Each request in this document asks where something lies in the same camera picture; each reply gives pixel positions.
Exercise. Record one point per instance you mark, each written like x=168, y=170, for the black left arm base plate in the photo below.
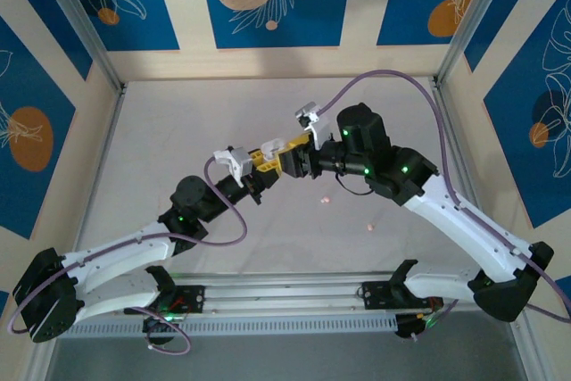
x=192, y=298

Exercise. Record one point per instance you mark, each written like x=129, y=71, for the white earbud charging case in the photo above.
x=272, y=146

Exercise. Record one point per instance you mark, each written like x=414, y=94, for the black electronics box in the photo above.
x=410, y=327
x=158, y=332

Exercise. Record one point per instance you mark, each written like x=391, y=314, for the aluminium table side rail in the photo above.
x=452, y=131
x=105, y=158

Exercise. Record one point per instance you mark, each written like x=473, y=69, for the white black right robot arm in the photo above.
x=468, y=225

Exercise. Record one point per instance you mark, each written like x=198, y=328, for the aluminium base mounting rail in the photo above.
x=285, y=296

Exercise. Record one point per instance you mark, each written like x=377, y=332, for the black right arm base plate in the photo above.
x=374, y=296

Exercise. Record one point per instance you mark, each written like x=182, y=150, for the aluminium frame post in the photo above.
x=42, y=361
x=476, y=19
x=524, y=350
x=80, y=19

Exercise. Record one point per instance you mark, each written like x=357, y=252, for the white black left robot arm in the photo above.
x=120, y=247

